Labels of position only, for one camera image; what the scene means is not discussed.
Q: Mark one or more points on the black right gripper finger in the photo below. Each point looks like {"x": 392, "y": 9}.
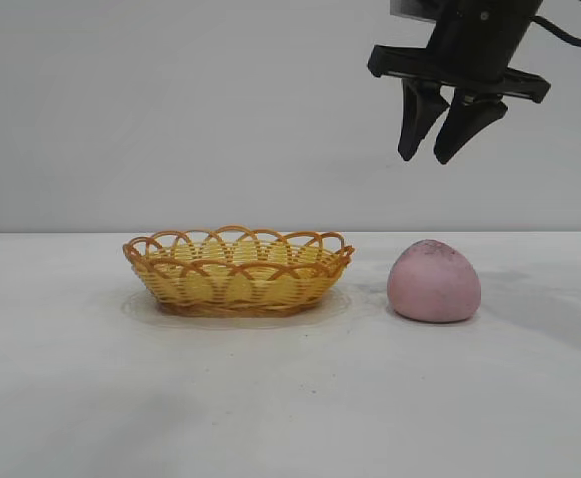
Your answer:
{"x": 464, "y": 127}
{"x": 417, "y": 119}

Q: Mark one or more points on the yellow woven wicker basket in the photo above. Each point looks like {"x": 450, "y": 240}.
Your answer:
{"x": 235, "y": 289}

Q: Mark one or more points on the pink peach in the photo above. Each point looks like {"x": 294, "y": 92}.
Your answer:
{"x": 434, "y": 284}

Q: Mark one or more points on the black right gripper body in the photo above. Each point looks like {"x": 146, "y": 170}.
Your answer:
{"x": 474, "y": 45}

